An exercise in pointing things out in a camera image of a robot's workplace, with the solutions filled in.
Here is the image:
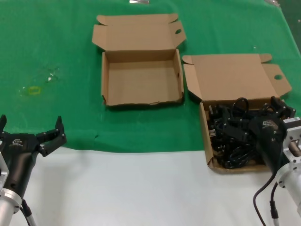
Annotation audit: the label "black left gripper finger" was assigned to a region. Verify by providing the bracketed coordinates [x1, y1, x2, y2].
[36, 115, 67, 157]
[0, 114, 8, 139]

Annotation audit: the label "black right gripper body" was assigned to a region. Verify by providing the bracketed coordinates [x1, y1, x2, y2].
[249, 114, 288, 175]

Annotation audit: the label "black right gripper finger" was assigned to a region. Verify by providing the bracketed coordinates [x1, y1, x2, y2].
[269, 96, 296, 120]
[220, 107, 254, 142]

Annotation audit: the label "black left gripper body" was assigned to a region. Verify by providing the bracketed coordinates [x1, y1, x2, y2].
[0, 132, 40, 197]

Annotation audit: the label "open cardboard box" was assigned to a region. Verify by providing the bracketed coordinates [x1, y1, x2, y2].
[91, 13, 188, 109]

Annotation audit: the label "green table cloth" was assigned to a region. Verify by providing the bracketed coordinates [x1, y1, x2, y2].
[0, 0, 301, 155]

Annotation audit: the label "tangled black power cables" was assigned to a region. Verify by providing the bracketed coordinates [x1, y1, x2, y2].
[208, 97, 283, 169]

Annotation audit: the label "yellow-green ring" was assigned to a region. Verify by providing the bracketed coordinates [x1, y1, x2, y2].
[28, 86, 42, 96]

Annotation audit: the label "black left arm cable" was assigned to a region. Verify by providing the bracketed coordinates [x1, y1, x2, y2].
[20, 199, 37, 226]

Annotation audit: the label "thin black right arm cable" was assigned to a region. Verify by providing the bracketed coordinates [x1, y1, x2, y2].
[253, 173, 276, 226]

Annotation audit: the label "cardboard box holding cables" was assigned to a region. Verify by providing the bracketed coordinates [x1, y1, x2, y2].
[182, 53, 293, 175]

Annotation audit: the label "right arm cable with connector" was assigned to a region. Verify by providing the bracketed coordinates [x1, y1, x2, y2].
[269, 182, 281, 226]

